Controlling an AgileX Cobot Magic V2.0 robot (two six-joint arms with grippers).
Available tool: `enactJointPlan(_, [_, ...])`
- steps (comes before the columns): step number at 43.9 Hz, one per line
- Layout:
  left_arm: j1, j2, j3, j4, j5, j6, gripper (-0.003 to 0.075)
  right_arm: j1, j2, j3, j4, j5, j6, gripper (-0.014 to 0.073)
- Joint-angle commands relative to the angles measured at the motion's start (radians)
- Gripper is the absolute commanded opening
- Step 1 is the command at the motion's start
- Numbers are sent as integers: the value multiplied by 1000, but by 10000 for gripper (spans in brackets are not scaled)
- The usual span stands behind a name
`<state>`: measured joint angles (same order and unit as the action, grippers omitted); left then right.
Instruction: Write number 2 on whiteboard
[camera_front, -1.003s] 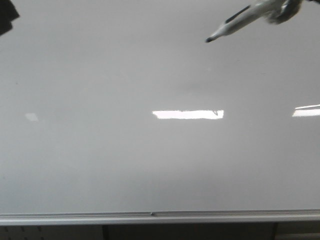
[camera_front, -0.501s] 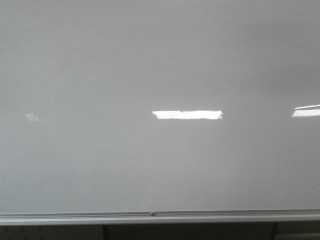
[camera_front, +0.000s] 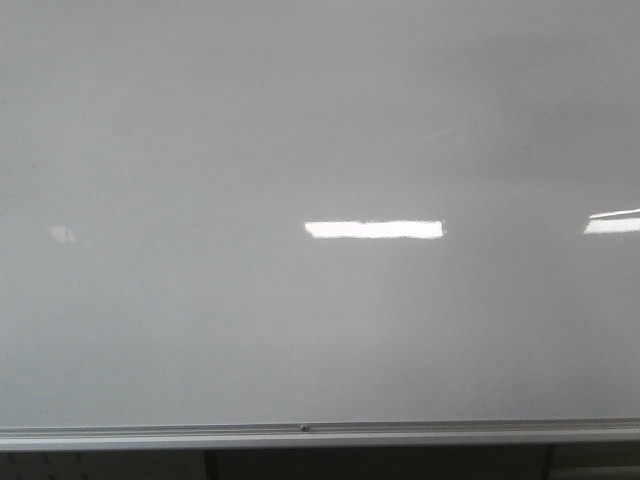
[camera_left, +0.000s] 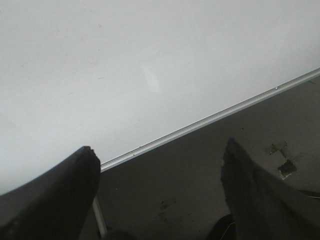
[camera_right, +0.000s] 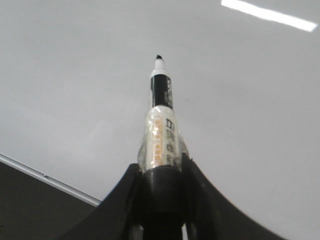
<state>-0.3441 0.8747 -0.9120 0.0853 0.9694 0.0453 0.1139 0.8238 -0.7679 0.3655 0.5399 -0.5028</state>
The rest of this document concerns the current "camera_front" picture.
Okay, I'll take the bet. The white whiteboard with aluminium frame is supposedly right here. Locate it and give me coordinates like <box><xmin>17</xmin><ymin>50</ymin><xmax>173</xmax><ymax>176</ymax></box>
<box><xmin>1</xmin><ymin>1</ymin><xmax>639</xmax><ymax>452</ymax></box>

